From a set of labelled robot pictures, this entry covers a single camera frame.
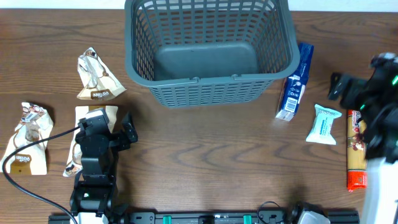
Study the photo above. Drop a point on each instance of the cream pouch far left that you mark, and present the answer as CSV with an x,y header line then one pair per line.
x,y
35,125

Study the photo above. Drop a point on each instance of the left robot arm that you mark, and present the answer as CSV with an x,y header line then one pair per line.
x,y
95,190

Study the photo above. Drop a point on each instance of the orange spaghetti packet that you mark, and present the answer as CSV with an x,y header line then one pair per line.
x,y
356,148

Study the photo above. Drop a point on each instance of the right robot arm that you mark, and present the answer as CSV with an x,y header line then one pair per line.
x,y
380,205

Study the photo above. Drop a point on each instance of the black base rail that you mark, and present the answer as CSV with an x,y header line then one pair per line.
x,y
269,216

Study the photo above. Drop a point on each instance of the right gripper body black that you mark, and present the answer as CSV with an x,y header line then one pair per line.
x,y
369,102

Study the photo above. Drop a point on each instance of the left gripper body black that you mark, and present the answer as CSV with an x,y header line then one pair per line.
x,y
119,142

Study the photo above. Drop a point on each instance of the cream pouch under arm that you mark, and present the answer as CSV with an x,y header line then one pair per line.
x,y
74,165

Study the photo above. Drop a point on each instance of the light teal wipes packet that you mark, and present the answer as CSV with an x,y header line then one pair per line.
x,y
321,129

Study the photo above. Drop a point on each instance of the blue carton box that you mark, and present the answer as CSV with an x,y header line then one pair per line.
x,y
295,84

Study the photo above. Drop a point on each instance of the cream snack pouch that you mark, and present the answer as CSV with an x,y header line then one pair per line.
x,y
99,83

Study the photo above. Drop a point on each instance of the grey plastic basket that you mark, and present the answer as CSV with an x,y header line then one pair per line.
x,y
208,52

